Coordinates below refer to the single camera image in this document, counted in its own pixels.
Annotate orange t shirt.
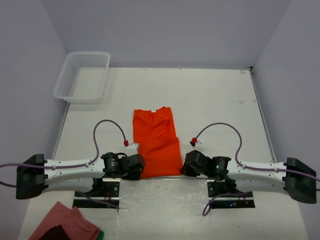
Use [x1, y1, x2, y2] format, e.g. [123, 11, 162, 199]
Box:
[132, 106, 182, 179]

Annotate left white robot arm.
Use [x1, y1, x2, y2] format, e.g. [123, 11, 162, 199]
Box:
[15, 152, 145, 200]

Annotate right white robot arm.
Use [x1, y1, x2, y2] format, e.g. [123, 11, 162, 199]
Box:
[180, 150, 318, 204]

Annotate green folded t shirt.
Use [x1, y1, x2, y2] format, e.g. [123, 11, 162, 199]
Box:
[96, 230, 105, 240]

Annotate pink folded t shirt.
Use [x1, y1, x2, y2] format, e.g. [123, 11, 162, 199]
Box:
[29, 201, 101, 240]

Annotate white plastic basket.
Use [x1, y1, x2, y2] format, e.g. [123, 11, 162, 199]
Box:
[53, 51, 111, 104]

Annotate dark maroon folded t shirt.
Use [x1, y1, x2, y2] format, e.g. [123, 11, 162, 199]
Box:
[40, 225, 70, 240]

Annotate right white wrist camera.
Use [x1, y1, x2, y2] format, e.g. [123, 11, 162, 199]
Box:
[189, 137, 205, 153]

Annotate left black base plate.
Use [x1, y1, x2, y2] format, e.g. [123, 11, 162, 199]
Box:
[72, 178, 120, 210]

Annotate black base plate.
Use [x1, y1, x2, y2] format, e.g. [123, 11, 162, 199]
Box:
[72, 178, 120, 210]
[207, 180, 256, 210]

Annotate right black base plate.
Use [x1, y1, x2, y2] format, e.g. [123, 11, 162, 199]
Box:
[207, 180, 256, 210]

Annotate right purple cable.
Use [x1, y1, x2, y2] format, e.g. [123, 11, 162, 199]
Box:
[202, 122, 320, 217]

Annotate purple cable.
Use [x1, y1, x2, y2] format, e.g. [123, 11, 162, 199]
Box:
[202, 122, 320, 217]
[0, 119, 131, 210]

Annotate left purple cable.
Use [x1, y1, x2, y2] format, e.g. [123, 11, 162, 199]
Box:
[0, 119, 131, 210]

